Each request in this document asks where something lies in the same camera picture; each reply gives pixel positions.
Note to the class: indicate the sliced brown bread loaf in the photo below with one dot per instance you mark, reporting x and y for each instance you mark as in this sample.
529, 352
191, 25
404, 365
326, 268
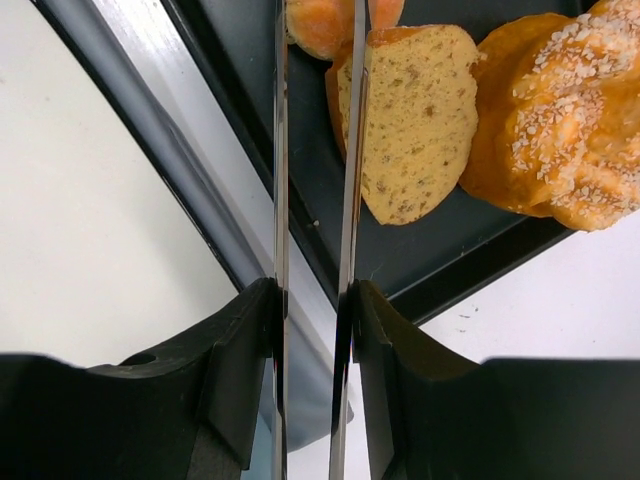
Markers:
420, 121

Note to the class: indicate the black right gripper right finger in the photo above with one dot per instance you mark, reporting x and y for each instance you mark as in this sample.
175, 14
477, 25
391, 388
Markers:
431, 413

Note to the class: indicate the metal tongs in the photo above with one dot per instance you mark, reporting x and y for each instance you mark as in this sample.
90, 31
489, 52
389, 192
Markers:
363, 18

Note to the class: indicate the black rectangular tray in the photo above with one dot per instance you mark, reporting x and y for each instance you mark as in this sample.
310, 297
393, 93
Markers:
424, 267

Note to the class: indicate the small round orange bun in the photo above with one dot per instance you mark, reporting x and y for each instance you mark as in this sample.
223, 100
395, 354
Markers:
322, 28

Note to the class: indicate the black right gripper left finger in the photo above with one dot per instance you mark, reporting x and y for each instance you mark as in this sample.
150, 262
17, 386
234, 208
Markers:
186, 408

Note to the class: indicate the orange sugared round cake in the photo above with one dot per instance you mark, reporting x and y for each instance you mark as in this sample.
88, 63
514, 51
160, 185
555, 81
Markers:
558, 106

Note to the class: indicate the white square plate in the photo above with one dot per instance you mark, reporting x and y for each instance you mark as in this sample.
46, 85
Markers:
98, 260

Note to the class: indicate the grey cloth placemat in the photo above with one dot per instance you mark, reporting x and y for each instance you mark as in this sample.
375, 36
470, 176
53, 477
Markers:
150, 65

